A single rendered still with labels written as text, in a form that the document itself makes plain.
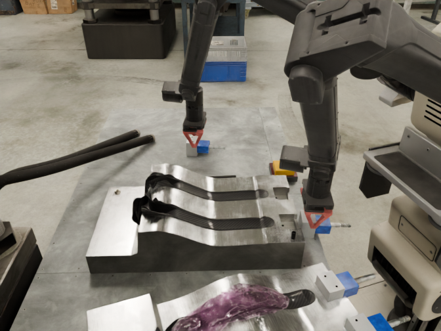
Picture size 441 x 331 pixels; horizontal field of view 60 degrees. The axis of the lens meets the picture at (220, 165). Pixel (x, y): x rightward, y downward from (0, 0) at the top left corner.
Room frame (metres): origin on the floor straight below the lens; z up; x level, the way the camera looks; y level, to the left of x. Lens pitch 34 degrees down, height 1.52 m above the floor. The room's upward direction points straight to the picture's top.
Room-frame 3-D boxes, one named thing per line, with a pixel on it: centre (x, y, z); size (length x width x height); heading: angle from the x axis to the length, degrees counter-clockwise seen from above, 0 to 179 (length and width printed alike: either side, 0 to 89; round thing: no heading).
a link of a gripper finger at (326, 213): (0.73, -0.24, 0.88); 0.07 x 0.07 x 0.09; 86
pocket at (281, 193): (0.79, -0.16, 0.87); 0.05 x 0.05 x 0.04; 2
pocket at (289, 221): (0.69, -0.17, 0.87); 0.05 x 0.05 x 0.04; 2
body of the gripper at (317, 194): (0.74, -0.24, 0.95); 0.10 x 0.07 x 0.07; 176
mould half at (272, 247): (0.74, 0.06, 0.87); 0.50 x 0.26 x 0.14; 92
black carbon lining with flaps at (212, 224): (0.73, 0.05, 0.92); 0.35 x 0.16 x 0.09; 92
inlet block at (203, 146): (1.13, 0.05, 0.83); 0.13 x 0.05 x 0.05; 84
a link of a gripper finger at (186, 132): (1.12, 0.09, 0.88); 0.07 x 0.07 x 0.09; 84
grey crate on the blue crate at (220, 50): (3.95, 0.03, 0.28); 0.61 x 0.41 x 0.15; 89
